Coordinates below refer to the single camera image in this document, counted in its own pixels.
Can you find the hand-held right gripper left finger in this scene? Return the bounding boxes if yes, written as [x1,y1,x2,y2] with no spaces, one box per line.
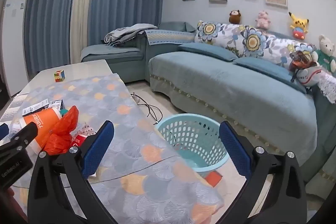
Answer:
[28,120,118,224]

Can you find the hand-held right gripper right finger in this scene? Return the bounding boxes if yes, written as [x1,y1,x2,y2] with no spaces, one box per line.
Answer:
[218,121,307,224]

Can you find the slim white milk carton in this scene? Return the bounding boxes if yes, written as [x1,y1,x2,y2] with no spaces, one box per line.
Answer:
[22,99,50,117]

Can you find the light blue plastic basket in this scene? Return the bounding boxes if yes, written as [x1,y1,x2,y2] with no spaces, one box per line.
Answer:
[157,113,230,172]

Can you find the large blue white milk carton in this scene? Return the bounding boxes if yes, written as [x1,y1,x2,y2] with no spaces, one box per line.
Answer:
[49,99,65,110]

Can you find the orange paper cup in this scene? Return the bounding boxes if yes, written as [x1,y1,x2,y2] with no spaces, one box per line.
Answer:
[18,107,62,155]

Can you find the polka dot wrapper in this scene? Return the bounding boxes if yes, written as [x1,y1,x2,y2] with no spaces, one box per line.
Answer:
[79,124,98,137]

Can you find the red panda snack packet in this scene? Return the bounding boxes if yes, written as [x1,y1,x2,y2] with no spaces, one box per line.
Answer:
[70,133,88,149]

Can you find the grey striped table runner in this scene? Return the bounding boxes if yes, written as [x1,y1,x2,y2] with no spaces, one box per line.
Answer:
[0,93,28,125]

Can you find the red plastic bag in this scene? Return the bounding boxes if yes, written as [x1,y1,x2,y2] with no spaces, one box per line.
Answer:
[42,105,80,155]

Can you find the orange red box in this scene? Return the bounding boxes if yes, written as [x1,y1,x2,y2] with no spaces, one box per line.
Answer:
[203,171,223,188]

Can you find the teal corner sofa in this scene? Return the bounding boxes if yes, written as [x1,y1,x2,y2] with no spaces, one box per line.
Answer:
[80,21,336,182]

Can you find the colourful puzzle cube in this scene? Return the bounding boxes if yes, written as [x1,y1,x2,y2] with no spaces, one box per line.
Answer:
[54,70,66,83]

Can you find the blue pillow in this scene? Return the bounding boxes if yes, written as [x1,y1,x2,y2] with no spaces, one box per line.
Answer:
[234,57,307,94]
[178,42,238,62]

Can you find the white refrigerator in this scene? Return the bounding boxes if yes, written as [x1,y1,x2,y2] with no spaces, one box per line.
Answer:
[0,0,31,109]

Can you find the white helmet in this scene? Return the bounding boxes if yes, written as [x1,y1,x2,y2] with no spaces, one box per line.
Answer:
[291,65,330,87]

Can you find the floral pillow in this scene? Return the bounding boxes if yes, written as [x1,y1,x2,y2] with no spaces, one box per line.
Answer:
[241,26,315,67]
[194,20,246,55]

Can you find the red black cloth bundle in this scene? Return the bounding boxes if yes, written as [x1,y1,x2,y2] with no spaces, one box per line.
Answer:
[289,51,319,72]

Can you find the white lace cloth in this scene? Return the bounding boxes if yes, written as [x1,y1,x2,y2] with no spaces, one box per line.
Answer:
[316,70,336,105]

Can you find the grey folded clothes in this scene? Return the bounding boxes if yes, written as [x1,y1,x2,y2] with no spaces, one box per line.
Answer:
[104,23,159,46]

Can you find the teal patterned sofa cover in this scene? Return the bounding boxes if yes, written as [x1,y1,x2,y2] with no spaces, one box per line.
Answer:
[143,28,196,46]

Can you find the brown monkey plush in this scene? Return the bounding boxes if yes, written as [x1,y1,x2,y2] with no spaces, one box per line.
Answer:
[228,10,242,24]

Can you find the pink pig plush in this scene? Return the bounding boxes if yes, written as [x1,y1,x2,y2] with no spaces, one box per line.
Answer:
[255,10,271,30]

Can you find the white teddy bear plush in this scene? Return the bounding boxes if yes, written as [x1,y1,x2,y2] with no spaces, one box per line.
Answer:
[314,34,336,73]

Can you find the cream sheer curtain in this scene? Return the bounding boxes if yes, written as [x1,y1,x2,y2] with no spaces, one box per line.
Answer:
[70,0,101,64]

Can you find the yellow mouse plush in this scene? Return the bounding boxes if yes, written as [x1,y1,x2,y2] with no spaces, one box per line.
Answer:
[288,12,310,41]

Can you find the black floor cables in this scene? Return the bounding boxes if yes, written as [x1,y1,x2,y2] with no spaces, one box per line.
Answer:
[131,92,164,125]

